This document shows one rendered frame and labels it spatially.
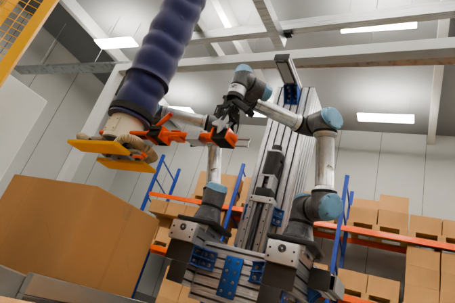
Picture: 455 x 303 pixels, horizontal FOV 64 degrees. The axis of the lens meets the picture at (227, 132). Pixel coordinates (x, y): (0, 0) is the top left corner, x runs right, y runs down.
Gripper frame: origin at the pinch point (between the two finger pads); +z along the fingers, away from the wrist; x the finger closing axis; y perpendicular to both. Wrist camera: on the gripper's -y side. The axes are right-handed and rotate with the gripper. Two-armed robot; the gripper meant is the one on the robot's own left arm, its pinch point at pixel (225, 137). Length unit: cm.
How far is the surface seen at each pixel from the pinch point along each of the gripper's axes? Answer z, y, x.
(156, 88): -26, 50, 3
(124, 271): 59, 36, -9
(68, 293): 70, 27, 19
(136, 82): -24, 56, 10
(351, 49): -186, 16, -162
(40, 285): 70, 26, 31
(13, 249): 64, 66, 22
